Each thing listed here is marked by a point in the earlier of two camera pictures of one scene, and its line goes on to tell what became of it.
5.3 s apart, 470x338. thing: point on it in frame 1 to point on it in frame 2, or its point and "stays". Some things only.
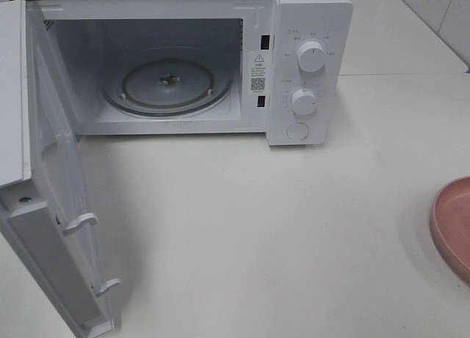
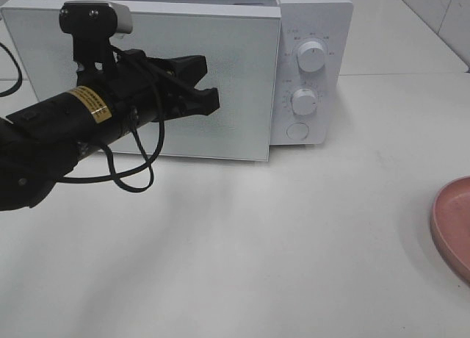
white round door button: [297, 131] stays
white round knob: [304, 101] stays
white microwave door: [45, 204] to [240, 39]
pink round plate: [450, 224] stays
